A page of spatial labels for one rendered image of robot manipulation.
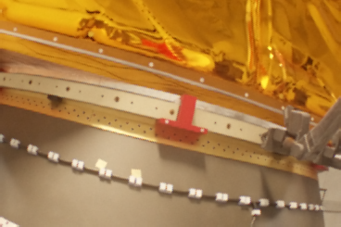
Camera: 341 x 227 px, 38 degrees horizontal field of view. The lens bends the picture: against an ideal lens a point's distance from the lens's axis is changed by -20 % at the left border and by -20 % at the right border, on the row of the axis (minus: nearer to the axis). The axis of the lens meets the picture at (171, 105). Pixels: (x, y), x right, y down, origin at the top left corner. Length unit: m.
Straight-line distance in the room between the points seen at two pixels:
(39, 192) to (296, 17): 1.07
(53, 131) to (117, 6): 0.40
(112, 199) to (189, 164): 0.25
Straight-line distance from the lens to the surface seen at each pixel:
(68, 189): 1.52
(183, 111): 1.59
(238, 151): 1.70
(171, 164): 1.59
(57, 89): 1.66
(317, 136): 1.45
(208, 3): 1.73
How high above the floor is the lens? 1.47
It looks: 9 degrees up
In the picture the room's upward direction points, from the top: 12 degrees clockwise
